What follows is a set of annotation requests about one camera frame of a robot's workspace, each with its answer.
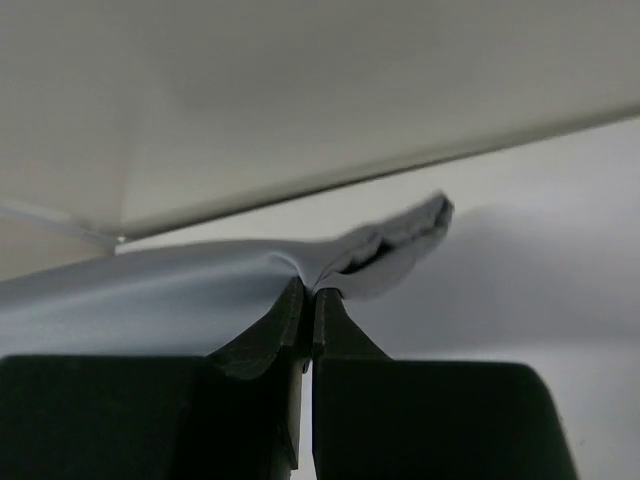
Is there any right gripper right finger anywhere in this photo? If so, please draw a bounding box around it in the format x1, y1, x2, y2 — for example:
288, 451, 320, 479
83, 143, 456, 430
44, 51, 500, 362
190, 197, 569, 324
312, 289, 578, 479

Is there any grey cloth napkin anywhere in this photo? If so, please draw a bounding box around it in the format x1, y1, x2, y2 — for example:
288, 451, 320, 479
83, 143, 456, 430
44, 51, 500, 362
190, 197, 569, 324
1, 192, 454, 356

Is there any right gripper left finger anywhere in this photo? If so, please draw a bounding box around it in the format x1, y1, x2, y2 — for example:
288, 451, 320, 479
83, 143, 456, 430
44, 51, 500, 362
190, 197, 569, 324
1, 279, 306, 479

